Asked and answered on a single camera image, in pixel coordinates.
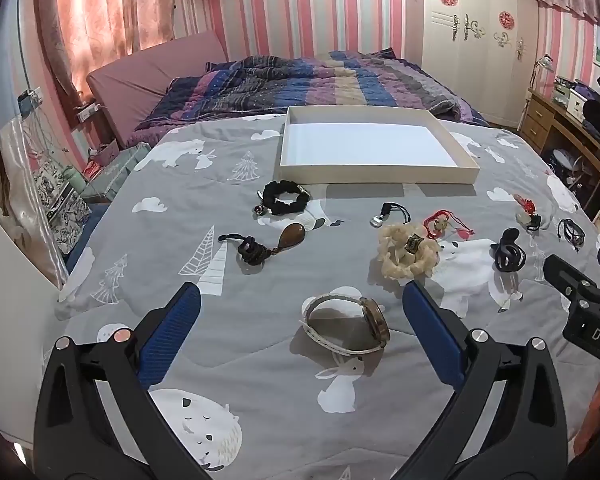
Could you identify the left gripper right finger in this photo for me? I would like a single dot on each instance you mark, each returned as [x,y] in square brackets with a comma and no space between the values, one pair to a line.
[505,418]

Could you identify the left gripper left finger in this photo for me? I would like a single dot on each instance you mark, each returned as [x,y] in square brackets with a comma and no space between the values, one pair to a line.
[73,438]

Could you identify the black hair clip tie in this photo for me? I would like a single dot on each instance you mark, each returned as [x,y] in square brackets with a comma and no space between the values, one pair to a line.
[508,256]

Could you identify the cream scrunchie with charm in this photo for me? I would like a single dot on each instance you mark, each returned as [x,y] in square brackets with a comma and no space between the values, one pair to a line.
[405,251]

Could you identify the white strap wristwatch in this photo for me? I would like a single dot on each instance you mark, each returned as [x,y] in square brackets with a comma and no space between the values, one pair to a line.
[346,325]

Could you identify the black scrunchie with bell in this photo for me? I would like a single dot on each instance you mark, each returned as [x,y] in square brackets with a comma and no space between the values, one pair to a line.
[279,198]

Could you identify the right hand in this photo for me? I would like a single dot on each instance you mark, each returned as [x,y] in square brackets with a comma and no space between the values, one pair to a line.
[590,425]

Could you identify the wooden desk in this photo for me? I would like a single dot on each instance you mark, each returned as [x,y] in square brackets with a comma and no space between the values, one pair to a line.
[547,127]

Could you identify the desk lamp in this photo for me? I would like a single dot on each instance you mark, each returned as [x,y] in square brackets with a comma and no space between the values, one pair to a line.
[545,62]

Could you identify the grey cartoon print blanket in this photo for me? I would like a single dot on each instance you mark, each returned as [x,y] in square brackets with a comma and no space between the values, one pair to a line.
[250,394]

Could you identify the white wardrobe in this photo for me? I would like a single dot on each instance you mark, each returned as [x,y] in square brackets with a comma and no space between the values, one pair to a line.
[484,51]

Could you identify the white shallow tray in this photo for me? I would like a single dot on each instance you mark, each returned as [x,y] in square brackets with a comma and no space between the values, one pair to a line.
[346,144]

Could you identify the mauve mattress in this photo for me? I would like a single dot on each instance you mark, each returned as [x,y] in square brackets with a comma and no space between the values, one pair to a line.
[128,89]

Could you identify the striped purple blue quilt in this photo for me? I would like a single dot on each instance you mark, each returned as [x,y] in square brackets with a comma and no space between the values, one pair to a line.
[268,84]

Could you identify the pink curtain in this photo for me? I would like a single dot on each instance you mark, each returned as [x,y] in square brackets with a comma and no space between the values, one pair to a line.
[80,36]

